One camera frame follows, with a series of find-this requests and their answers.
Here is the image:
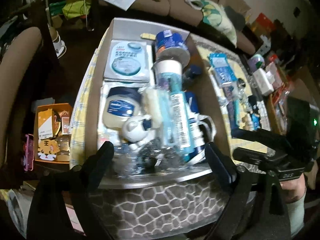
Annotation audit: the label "black crumpled mesh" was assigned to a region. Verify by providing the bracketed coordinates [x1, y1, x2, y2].
[135, 142, 180, 170]

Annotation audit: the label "brown sofa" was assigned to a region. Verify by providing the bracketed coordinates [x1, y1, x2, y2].
[99, 0, 253, 55]

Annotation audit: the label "red gift box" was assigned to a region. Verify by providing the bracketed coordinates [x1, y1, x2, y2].
[251, 12, 272, 34]

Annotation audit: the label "white astronaut toy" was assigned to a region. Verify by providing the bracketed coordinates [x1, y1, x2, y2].
[122, 114, 153, 150]

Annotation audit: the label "person's right forearm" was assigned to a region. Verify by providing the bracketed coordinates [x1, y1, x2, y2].
[280, 174, 307, 237]

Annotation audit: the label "white printed paper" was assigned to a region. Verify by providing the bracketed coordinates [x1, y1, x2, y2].
[98, 0, 141, 11]

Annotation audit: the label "yellow checked cloth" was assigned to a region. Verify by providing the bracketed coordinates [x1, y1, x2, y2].
[69, 36, 272, 167]

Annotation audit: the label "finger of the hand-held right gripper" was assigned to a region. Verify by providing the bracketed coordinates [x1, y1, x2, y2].
[234, 147, 275, 167]
[230, 127, 278, 144]

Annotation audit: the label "petroleum jelly jar blue lid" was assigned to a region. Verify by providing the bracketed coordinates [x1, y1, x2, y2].
[101, 87, 143, 128]

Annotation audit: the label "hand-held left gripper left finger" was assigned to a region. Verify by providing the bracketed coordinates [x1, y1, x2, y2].
[26, 141, 115, 240]

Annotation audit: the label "white capped bottle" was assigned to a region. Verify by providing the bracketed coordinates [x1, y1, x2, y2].
[152, 59, 183, 98]

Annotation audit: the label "orange cardboard box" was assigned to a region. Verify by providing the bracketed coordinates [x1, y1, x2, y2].
[33, 103, 73, 165]

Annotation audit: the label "clear ribbon packaging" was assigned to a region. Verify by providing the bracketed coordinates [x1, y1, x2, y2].
[237, 87, 253, 108]

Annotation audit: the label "tiger print packet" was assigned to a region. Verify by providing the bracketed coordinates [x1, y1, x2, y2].
[37, 140, 59, 162]

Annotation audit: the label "blue foil packets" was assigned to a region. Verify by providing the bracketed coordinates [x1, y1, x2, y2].
[208, 52, 237, 84]

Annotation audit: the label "bagged white sponge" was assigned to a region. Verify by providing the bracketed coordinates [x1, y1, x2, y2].
[139, 84, 173, 140]

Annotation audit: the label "green patterned pillow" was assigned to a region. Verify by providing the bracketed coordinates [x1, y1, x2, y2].
[186, 0, 237, 47]

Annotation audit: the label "wicker basket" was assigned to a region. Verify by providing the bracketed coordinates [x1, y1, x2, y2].
[265, 94, 288, 133]

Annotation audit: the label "teal spray bottle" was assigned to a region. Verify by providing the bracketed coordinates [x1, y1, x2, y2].
[167, 79, 198, 162]

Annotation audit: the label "dark grey cushion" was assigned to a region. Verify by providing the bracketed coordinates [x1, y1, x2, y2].
[224, 5, 247, 32]

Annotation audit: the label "white cardboard box peach print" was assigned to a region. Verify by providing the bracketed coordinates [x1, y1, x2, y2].
[69, 17, 235, 189]

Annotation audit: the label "purple plush toy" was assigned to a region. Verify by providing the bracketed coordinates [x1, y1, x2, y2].
[247, 54, 266, 69]

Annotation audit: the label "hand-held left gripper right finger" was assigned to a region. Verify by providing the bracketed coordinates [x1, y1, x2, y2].
[205, 142, 292, 240]

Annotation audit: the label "pink plastic case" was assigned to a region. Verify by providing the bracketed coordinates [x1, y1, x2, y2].
[23, 134, 35, 172]

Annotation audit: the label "blue glossy packet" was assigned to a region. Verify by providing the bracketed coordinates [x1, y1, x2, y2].
[184, 91, 200, 120]

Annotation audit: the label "blue tin can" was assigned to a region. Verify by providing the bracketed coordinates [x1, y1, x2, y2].
[153, 30, 191, 64]

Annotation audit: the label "white tissue box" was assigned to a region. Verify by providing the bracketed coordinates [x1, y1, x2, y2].
[252, 67, 275, 96]

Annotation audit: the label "pile of red snack packets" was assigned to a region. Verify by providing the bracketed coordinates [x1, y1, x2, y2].
[265, 55, 293, 115]

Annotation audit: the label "green cloth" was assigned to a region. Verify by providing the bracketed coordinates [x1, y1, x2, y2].
[50, 1, 85, 18]

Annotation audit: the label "blue face mask packet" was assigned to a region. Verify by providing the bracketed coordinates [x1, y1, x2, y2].
[104, 40, 150, 83]

